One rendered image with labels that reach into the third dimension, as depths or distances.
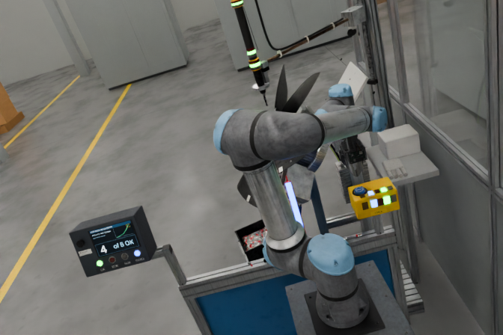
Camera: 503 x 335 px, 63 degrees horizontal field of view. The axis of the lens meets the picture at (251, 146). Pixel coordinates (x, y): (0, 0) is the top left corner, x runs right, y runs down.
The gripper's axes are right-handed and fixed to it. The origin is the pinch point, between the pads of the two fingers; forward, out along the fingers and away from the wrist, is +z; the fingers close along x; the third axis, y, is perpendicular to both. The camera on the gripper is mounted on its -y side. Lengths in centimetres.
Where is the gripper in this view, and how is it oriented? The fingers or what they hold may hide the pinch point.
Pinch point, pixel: (355, 172)
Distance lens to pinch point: 156.4
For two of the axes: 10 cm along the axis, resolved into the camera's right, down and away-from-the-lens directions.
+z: 2.8, 8.5, 4.5
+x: 9.6, -2.8, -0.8
